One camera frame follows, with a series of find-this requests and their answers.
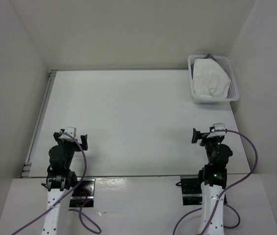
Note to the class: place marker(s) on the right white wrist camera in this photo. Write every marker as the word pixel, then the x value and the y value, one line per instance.
pixel 217 130

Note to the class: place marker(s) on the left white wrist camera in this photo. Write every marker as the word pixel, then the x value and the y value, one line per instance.
pixel 68 133

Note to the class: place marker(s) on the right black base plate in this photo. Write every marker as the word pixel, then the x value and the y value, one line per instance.
pixel 191 190

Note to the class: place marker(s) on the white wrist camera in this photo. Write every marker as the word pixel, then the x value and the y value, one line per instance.
pixel 68 133
pixel 217 130

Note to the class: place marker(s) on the white plastic basket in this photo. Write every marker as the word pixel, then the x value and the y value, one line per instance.
pixel 225 63

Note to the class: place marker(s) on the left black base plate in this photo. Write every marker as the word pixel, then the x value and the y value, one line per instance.
pixel 83 196

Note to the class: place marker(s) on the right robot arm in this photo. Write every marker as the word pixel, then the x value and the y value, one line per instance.
pixel 213 178

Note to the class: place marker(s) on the white pleated skirt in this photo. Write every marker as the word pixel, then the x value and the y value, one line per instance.
pixel 209 79

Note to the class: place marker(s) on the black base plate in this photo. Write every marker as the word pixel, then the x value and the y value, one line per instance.
pixel 191 190
pixel 83 196

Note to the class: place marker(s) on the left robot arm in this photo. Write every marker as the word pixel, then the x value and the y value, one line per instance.
pixel 61 181

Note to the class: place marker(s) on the grey skirt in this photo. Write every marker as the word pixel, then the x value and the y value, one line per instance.
pixel 209 56

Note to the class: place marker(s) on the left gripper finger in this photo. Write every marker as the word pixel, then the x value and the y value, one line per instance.
pixel 56 135
pixel 84 143

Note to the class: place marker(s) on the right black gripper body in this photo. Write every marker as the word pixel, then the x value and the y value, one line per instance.
pixel 210 143

